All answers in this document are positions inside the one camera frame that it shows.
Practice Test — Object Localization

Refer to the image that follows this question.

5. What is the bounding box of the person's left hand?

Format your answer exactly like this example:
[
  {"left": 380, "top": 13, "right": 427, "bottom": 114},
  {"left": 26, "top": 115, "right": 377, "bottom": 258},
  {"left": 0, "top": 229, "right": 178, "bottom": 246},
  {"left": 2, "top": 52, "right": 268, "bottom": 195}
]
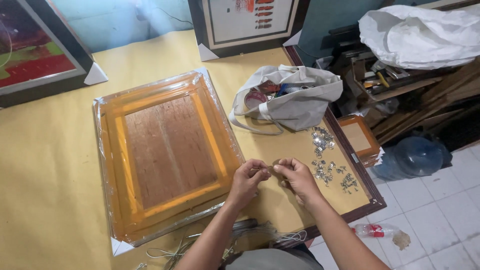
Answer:
[{"left": 228, "top": 158, "right": 272, "bottom": 205}]

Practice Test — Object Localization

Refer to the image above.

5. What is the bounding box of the person's right hand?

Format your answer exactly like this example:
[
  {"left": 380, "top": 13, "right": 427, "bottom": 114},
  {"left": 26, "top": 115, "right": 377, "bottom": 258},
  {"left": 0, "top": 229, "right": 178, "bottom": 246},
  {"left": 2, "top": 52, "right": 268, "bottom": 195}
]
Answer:
[{"left": 273, "top": 157, "right": 324, "bottom": 208}]

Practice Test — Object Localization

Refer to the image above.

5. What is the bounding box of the pile of metal hanger clips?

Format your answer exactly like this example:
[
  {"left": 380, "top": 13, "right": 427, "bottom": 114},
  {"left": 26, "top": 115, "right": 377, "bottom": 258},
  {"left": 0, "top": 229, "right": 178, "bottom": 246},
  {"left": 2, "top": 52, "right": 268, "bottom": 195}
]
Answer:
[{"left": 310, "top": 126, "right": 360, "bottom": 195}]

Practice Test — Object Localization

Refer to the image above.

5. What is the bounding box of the stack of small orange frames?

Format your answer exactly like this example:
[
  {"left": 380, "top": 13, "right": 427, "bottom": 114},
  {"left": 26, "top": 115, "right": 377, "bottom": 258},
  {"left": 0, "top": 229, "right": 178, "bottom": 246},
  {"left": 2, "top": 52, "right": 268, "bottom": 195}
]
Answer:
[{"left": 337, "top": 114, "right": 385, "bottom": 168}]

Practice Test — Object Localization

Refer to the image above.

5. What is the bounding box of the white canvas tote bag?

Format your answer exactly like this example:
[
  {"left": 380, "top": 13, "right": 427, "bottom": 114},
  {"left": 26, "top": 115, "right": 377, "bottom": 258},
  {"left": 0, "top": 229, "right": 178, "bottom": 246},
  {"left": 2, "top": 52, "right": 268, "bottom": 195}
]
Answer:
[{"left": 228, "top": 64, "right": 344, "bottom": 136}]

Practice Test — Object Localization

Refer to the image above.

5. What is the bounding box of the person's grey shirt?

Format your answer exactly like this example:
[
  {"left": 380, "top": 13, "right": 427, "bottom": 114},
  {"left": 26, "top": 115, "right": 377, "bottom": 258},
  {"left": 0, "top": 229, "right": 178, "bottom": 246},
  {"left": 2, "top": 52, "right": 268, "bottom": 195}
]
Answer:
[{"left": 221, "top": 247, "right": 325, "bottom": 270}]

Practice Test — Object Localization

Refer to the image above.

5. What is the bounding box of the red tape roll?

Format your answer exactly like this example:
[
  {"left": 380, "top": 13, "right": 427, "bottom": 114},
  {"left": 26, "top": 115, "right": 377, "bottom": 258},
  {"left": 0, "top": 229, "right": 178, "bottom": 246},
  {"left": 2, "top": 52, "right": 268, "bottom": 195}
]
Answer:
[{"left": 244, "top": 91, "right": 269, "bottom": 110}]

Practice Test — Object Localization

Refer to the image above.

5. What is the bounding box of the clear plastic water bottle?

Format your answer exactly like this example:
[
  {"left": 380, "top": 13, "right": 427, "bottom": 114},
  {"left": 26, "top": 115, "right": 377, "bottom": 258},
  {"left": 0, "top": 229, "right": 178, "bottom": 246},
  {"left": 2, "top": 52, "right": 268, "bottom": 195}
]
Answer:
[{"left": 352, "top": 223, "right": 401, "bottom": 239}]

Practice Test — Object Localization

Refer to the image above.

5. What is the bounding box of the blue water gallon jug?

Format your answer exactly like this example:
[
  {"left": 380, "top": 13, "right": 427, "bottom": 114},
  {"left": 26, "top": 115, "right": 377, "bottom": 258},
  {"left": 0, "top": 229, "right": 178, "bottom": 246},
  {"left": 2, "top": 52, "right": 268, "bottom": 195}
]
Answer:
[{"left": 371, "top": 136, "right": 454, "bottom": 182}]

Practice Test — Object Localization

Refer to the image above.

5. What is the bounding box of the cluttered wooden shelf with tools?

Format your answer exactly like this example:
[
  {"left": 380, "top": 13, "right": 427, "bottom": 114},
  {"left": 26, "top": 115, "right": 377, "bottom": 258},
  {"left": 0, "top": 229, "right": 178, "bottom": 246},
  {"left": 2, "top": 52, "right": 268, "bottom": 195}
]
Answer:
[{"left": 315, "top": 22, "right": 480, "bottom": 147}]

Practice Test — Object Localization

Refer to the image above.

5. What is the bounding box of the white plastic sack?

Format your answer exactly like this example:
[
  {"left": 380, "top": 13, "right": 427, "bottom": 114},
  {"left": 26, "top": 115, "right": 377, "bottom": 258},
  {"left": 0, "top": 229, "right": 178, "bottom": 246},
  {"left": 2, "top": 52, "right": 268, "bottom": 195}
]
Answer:
[{"left": 358, "top": 4, "right": 480, "bottom": 70}]

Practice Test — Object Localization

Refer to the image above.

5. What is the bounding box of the yellow paper table cover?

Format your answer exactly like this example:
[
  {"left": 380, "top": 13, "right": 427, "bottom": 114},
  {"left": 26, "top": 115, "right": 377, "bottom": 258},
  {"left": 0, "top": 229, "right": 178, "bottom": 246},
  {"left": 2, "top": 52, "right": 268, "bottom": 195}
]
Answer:
[{"left": 0, "top": 29, "right": 372, "bottom": 270}]

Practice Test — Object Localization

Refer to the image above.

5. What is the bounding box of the framed red green painting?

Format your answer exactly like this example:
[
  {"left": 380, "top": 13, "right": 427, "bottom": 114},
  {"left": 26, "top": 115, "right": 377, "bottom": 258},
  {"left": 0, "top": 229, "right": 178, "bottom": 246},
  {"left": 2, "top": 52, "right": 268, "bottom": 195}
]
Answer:
[{"left": 0, "top": 0, "right": 109, "bottom": 109}]

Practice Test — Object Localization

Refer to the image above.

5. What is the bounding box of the bundle of white string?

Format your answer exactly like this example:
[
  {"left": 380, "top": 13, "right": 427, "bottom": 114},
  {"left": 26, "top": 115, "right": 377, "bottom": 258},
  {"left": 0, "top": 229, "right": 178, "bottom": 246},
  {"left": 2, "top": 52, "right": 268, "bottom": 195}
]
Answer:
[{"left": 136, "top": 221, "right": 308, "bottom": 270}]

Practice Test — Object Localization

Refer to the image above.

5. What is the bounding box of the plastic-wrapped orange picture frame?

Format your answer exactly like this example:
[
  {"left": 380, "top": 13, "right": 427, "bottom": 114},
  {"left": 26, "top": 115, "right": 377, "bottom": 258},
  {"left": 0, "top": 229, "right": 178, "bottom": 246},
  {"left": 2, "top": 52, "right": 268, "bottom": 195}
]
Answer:
[{"left": 92, "top": 67, "right": 246, "bottom": 248}]

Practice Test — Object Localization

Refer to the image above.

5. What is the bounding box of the framed white artwork black frame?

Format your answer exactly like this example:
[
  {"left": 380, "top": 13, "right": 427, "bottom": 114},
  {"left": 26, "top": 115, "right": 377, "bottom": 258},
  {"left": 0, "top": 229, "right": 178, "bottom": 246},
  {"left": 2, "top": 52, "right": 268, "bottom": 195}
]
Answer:
[{"left": 187, "top": 0, "right": 311, "bottom": 62}]

